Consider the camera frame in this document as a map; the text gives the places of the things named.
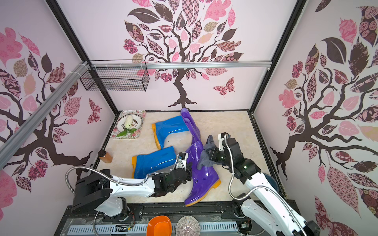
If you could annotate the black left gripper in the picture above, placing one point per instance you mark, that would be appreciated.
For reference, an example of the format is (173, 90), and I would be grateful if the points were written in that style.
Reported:
(189, 171)

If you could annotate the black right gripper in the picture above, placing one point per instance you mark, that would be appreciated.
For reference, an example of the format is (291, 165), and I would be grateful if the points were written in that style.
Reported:
(216, 155)

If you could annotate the grey cloth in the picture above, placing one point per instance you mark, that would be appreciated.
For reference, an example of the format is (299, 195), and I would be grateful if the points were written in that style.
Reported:
(206, 154)

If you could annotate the blue boot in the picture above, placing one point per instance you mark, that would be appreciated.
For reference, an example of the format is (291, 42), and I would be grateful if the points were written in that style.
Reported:
(149, 163)
(162, 130)

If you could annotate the purple boot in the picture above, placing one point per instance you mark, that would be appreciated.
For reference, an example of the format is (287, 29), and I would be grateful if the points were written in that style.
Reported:
(204, 179)
(191, 125)

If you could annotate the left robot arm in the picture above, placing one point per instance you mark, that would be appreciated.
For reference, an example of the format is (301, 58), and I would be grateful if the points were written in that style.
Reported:
(106, 193)

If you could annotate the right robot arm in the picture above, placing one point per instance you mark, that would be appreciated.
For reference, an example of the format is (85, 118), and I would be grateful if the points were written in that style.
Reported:
(239, 190)

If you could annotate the right flexible metal conduit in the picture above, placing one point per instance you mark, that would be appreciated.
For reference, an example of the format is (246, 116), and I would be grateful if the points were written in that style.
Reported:
(264, 205)

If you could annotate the flexible metal conduit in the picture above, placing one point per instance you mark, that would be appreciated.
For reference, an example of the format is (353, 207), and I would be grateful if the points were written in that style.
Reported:
(264, 205)
(99, 180)

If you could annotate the orange plastic bowl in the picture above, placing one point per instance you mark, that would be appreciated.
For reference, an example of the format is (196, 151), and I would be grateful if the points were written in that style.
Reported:
(159, 226)

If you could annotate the blue ceramic bowl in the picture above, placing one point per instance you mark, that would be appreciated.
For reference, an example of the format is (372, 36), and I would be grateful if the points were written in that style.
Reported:
(272, 182)

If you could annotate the brown bottle black cap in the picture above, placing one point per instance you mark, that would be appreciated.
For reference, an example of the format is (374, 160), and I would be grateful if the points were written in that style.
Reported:
(104, 156)

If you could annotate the patterned plate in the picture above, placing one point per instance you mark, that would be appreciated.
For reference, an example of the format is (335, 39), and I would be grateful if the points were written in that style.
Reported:
(137, 122)

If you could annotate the floral tray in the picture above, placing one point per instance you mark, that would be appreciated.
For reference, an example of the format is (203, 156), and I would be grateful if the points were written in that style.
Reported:
(136, 134)

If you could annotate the white flower with leaves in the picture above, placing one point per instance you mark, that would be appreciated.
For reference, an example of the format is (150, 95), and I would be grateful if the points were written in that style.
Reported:
(129, 129)

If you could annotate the left flexible metal conduit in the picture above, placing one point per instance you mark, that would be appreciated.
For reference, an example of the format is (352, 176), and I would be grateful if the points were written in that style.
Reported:
(99, 180)

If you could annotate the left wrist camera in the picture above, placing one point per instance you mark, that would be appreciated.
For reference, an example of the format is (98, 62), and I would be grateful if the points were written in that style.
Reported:
(181, 162)

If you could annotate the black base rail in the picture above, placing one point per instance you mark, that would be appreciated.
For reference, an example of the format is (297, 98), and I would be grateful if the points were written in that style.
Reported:
(142, 210)

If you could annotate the black wire basket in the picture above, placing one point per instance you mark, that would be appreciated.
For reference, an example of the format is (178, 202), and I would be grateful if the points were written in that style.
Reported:
(116, 75)

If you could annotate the aluminium rail back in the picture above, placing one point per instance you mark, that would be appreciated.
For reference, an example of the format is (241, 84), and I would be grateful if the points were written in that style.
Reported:
(183, 65)

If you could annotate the aluminium rail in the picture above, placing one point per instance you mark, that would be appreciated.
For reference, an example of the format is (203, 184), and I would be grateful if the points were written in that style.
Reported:
(13, 144)
(183, 65)

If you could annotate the aluminium rail left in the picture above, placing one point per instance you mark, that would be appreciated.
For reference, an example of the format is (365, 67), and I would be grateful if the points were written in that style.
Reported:
(13, 144)

